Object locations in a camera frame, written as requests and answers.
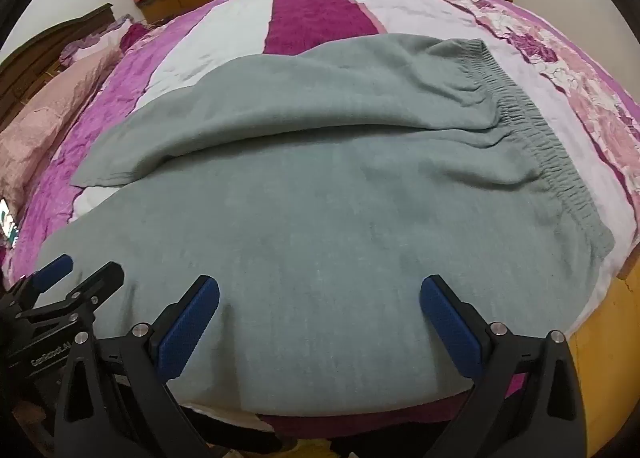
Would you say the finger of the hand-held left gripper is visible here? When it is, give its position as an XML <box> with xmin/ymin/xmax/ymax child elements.
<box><xmin>15</xmin><ymin>261</ymin><xmax>125</xmax><ymax>339</ymax></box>
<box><xmin>10</xmin><ymin>253</ymin><xmax>75</xmax><ymax>310</ymax></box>

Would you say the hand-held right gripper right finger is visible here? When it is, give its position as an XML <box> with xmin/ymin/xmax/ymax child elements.
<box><xmin>419</xmin><ymin>275</ymin><xmax>589</xmax><ymax>458</ymax></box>

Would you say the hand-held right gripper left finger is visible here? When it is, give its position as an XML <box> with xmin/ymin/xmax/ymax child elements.
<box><xmin>54</xmin><ymin>275</ymin><xmax>221</xmax><ymax>458</ymax></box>

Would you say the grey sweater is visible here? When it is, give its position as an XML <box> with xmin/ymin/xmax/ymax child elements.
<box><xmin>30</xmin><ymin>33</ymin><xmax>615</xmax><ymax>414</ymax></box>

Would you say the small colourful object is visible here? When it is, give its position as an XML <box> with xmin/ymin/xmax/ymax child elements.
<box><xmin>0</xmin><ymin>197</ymin><xmax>21</xmax><ymax>248</ymax></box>

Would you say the pink pillow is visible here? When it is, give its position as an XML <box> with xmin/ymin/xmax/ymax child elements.
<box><xmin>0</xmin><ymin>46</ymin><xmax>126</xmax><ymax>219</ymax></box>

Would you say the dark wooden headboard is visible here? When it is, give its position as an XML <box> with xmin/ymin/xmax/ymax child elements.
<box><xmin>0</xmin><ymin>3</ymin><xmax>116</xmax><ymax>124</ymax></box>

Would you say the purple crumpled cloth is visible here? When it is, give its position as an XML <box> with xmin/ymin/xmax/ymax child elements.
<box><xmin>60</xmin><ymin>16</ymin><xmax>151</xmax><ymax>64</ymax></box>

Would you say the purple and white striped blanket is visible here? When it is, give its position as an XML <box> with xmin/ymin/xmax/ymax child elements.
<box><xmin>0</xmin><ymin>0</ymin><xmax>640</xmax><ymax>439</ymax></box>

